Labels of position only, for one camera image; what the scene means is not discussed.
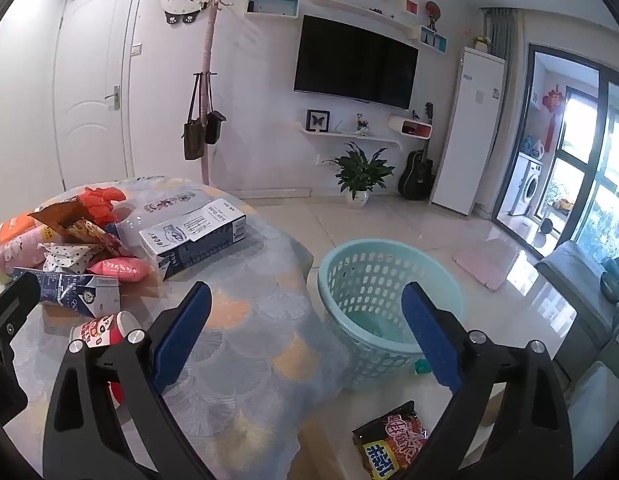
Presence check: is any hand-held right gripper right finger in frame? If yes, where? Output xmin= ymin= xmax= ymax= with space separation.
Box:
xmin=400 ymin=281 xmax=575 ymax=480

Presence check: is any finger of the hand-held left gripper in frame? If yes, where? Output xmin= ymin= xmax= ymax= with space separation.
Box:
xmin=0 ymin=271 xmax=42 ymax=428

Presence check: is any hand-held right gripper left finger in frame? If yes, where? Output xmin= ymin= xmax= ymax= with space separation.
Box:
xmin=42 ymin=281 xmax=215 ymax=480

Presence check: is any light blue plastic basket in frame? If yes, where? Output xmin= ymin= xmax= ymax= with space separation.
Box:
xmin=317 ymin=239 xmax=466 ymax=391

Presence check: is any red plastic bag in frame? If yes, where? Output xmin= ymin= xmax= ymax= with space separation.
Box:
xmin=78 ymin=186 xmax=128 ymax=226

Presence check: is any black shoulder bag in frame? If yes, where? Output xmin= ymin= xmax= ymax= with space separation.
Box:
xmin=204 ymin=72 xmax=227 ymax=146

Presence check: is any pink paper cup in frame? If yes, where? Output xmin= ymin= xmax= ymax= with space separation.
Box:
xmin=0 ymin=227 xmax=55 ymax=282

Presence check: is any blue milk carton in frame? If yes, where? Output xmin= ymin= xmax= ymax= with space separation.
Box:
xmin=12 ymin=267 xmax=121 ymax=318

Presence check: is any polka dot packet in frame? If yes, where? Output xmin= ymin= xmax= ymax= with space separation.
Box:
xmin=40 ymin=242 xmax=108 ymax=276

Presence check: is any orange and white cup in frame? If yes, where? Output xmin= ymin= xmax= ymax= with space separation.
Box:
xmin=0 ymin=212 xmax=45 ymax=251

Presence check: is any red and white cup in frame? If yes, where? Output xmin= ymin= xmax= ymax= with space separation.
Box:
xmin=70 ymin=310 xmax=136 ymax=352

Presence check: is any pink packet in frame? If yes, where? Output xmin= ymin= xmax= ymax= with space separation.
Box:
xmin=87 ymin=256 xmax=155 ymax=281

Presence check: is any pink floor mat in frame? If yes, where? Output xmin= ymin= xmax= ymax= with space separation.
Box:
xmin=453 ymin=240 xmax=520 ymax=291

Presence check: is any white and blue milk box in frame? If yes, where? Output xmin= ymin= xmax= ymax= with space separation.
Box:
xmin=138 ymin=197 xmax=248 ymax=281

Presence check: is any orange snack packet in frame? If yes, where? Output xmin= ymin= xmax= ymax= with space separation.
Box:
xmin=28 ymin=197 xmax=98 ymax=235

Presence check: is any red instant noodle packet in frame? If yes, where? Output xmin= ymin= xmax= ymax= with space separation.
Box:
xmin=352 ymin=401 xmax=430 ymax=480

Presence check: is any red patterned snack packet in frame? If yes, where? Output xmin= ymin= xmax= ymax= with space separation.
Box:
xmin=64 ymin=219 xmax=138 ymax=258

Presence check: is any grey sofa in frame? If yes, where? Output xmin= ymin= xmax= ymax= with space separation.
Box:
xmin=534 ymin=240 xmax=619 ymax=381

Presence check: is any white washing machine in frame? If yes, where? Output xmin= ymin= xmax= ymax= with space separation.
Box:
xmin=504 ymin=152 xmax=543 ymax=216

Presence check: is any potted green plant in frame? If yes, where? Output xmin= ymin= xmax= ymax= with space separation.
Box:
xmin=323 ymin=141 xmax=395 ymax=209

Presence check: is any brown tote bag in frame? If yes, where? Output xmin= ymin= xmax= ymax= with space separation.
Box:
xmin=183 ymin=72 xmax=206 ymax=161

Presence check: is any oval pink and white shelf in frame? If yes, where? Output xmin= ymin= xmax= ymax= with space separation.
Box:
xmin=388 ymin=115 xmax=433 ymax=141

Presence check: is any white refrigerator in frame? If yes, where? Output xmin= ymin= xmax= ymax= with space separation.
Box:
xmin=430 ymin=46 xmax=506 ymax=216

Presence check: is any white door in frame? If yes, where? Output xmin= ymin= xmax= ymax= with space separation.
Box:
xmin=52 ymin=0 xmax=143 ymax=193

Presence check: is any red knot decoration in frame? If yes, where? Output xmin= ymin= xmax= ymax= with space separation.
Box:
xmin=542 ymin=87 xmax=565 ymax=153

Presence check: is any pink coat rack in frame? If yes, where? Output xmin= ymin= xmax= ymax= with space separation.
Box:
xmin=200 ymin=0 xmax=253 ymax=186

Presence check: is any black television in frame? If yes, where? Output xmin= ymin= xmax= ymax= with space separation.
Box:
xmin=294 ymin=14 xmax=419 ymax=110

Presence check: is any small blue box shelf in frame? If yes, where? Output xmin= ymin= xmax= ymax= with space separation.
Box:
xmin=420 ymin=26 xmax=449 ymax=53

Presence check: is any black framed glass door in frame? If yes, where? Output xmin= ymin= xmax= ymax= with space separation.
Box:
xmin=492 ymin=45 xmax=619 ymax=261

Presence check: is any grey curtain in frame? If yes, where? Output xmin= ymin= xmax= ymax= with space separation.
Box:
xmin=482 ymin=7 xmax=517 ymax=58

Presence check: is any large blue box shelf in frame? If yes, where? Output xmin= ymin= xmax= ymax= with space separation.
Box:
xmin=246 ymin=0 xmax=300 ymax=18

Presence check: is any low white wall shelf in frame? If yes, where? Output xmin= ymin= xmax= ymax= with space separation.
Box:
xmin=300 ymin=125 xmax=405 ymax=151

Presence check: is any long white wall shelf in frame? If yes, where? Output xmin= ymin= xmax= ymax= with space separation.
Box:
xmin=304 ymin=0 xmax=415 ymax=38

